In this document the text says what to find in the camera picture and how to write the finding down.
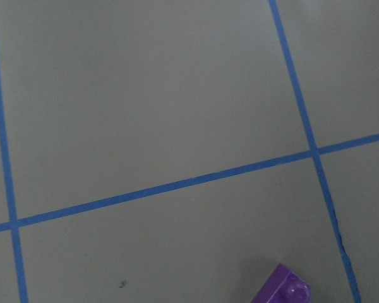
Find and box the purple curved toy block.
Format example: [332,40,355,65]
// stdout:
[251,263,311,303]

